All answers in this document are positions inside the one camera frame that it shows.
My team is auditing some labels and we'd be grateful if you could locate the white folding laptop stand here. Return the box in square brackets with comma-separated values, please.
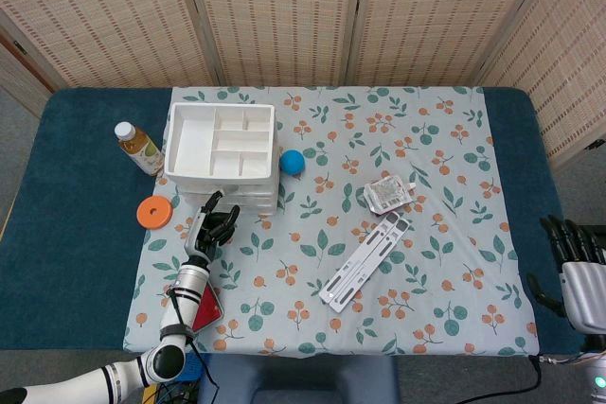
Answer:
[317, 212, 412, 313]

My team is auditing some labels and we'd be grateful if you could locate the bamboo folding screen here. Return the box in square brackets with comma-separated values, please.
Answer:
[0, 0, 606, 171]

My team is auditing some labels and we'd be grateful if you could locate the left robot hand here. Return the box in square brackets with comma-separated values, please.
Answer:
[183, 189, 241, 267]

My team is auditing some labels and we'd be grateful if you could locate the clear plastic drawer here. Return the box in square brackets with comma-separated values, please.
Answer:
[177, 184, 276, 195]
[222, 191, 278, 204]
[236, 200, 278, 215]

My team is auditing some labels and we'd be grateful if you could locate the orange disc with hole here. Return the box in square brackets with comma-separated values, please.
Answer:
[135, 196, 172, 231]

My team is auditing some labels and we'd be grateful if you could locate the white plastic drawer organizer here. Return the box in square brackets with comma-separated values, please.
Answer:
[163, 101, 280, 216]

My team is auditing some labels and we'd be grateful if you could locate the blue ball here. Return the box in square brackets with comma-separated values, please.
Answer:
[278, 149, 307, 174]

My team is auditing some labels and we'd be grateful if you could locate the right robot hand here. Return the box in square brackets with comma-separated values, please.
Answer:
[527, 214, 606, 334]

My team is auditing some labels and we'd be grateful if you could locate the spouted snack pouch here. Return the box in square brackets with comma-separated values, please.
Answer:
[363, 175, 418, 216]

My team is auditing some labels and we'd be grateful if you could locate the teal table cover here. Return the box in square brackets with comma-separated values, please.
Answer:
[0, 86, 583, 353]

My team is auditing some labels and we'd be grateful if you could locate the blue grey chair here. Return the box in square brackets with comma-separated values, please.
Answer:
[196, 354, 401, 404]

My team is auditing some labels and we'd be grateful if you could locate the red zip pouch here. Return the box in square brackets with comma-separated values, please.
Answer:
[191, 286, 223, 332]

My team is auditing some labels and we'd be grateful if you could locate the tea bottle with white cap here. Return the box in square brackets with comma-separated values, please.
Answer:
[114, 121, 166, 177]

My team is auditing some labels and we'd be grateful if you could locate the black cable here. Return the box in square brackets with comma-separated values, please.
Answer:
[491, 354, 544, 395]

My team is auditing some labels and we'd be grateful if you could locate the blue plastic basket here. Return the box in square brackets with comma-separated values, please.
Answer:
[182, 351, 203, 384]

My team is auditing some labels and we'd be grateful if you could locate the floral printed tablecloth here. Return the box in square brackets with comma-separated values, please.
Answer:
[121, 85, 541, 358]

